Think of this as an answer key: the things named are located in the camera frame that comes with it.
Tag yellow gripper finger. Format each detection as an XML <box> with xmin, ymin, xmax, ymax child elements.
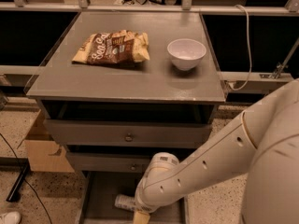
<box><xmin>133</xmin><ymin>211</ymin><xmax>150</xmax><ymax>224</ymax></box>

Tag grey drawer cabinet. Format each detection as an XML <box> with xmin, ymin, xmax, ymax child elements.
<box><xmin>25</xmin><ymin>10</ymin><xmax>226</xmax><ymax>224</ymax></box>

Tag grey middle drawer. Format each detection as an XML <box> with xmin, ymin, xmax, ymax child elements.
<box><xmin>64</xmin><ymin>145</ymin><xmax>200</xmax><ymax>175</ymax></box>

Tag grey top drawer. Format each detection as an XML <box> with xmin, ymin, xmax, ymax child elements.
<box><xmin>44</xmin><ymin>119</ymin><xmax>211</xmax><ymax>148</ymax></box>

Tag cardboard box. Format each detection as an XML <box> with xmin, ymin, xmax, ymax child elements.
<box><xmin>23</xmin><ymin>112</ymin><xmax>74</xmax><ymax>173</ymax></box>

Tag white cable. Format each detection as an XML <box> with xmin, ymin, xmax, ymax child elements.
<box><xmin>227</xmin><ymin>4</ymin><xmax>252</xmax><ymax>92</ymax></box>

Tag black floor cable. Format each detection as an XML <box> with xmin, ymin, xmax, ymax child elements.
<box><xmin>0</xmin><ymin>133</ymin><xmax>53</xmax><ymax>224</ymax></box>

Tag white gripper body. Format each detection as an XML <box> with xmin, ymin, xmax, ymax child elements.
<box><xmin>135</xmin><ymin>188</ymin><xmax>158</xmax><ymax>214</ymax></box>

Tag grey bottom drawer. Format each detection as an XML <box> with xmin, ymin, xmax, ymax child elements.
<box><xmin>75</xmin><ymin>172</ymin><xmax>190</xmax><ymax>224</ymax></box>

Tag metal railing frame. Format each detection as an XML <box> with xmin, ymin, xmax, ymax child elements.
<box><xmin>0</xmin><ymin>0</ymin><xmax>299</xmax><ymax>17</ymax></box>

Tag black table leg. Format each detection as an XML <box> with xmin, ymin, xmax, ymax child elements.
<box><xmin>6</xmin><ymin>164</ymin><xmax>30</xmax><ymax>203</ymax></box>

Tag white shoe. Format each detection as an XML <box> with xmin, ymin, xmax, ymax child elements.
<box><xmin>0</xmin><ymin>211</ymin><xmax>21</xmax><ymax>224</ymax></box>

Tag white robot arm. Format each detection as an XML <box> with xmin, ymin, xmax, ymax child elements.
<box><xmin>135</xmin><ymin>79</ymin><xmax>299</xmax><ymax>224</ymax></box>

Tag white bowl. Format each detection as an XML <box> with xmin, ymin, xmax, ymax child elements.
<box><xmin>167</xmin><ymin>38</ymin><xmax>206</xmax><ymax>71</ymax></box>

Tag grey drawer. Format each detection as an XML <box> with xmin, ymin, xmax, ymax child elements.
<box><xmin>44</xmin><ymin>119</ymin><xmax>211</xmax><ymax>148</ymax></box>
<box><xmin>64</xmin><ymin>145</ymin><xmax>200</xmax><ymax>175</ymax></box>
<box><xmin>75</xmin><ymin>172</ymin><xmax>190</xmax><ymax>224</ymax></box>

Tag brown sea salt chip bag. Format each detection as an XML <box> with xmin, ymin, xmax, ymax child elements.
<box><xmin>72</xmin><ymin>30</ymin><xmax>150</xmax><ymax>65</ymax></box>

